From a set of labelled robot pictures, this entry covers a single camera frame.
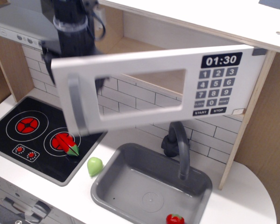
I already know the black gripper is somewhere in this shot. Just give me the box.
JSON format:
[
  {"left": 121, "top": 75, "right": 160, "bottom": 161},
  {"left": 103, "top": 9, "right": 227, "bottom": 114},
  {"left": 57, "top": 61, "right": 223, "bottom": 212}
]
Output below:
[{"left": 41, "top": 22, "right": 110, "bottom": 94}]

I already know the white toy microwave door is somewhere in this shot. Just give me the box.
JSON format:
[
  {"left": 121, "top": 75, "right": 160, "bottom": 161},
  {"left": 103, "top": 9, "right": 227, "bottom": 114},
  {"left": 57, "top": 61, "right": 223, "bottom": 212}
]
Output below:
[{"left": 51, "top": 45, "right": 264, "bottom": 135}]

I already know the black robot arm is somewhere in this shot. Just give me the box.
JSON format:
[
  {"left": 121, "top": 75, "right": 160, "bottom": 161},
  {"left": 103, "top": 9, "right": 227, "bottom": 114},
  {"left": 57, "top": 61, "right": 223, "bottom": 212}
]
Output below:
[{"left": 40, "top": 0, "right": 106, "bottom": 83}]

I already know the wooden microwave cabinet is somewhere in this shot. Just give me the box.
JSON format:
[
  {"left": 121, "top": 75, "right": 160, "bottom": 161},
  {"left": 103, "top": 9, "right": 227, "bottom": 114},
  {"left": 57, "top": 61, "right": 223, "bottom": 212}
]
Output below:
[{"left": 98, "top": 0, "right": 280, "bottom": 189}]

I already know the grey range hood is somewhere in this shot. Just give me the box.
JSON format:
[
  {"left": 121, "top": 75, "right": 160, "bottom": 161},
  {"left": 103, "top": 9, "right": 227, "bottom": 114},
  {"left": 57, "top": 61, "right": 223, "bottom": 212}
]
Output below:
[{"left": 0, "top": 0, "right": 58, "bottom": 49}]

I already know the red green toy pepper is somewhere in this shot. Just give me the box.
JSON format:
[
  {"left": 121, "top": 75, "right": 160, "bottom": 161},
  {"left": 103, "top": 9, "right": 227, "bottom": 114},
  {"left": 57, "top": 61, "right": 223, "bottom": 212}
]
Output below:
[{"left": 55, "top": 133, "right": 79, "bottom": 156}]

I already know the black toy stove top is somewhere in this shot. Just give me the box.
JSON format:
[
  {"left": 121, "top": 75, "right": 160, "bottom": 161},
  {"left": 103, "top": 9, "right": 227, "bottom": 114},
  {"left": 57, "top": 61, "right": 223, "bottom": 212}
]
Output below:
[{"left": 0, "top": 97, "right": 105, "bottom": 186}]

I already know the light green toy pear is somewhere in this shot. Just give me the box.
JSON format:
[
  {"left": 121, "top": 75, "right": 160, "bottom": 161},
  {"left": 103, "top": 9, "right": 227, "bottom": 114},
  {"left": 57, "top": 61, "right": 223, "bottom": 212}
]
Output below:
[{"left": 87, "top": 157, "right": 103, "bottom": 177}]

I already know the dark grey toy faucet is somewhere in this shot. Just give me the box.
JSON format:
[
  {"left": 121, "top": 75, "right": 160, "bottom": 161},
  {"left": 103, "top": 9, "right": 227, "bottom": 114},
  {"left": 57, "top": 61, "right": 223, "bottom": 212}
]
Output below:
[{"left": 161, "top": 121, "right": 190, "bottom": 180}]

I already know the grey plastic sink basin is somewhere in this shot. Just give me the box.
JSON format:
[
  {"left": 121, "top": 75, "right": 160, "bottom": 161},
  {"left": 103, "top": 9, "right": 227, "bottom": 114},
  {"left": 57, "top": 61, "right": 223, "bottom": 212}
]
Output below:
[{"left": 91, "top": 143, "right": 212, "bottom": 224}]

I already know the red toy strawberry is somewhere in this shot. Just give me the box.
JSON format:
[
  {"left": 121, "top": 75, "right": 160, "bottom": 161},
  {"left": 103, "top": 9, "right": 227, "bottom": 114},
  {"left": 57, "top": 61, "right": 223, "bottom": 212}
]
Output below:
[{"left": 166, "top": 214, "right": 185, "bottom": 224}]

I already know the grey oven door handle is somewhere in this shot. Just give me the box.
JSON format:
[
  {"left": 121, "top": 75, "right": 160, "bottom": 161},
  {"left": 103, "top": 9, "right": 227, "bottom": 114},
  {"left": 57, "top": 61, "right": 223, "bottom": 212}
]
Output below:
[{"left": 1, "top": 197, "right": 51, "bottom": 224}]

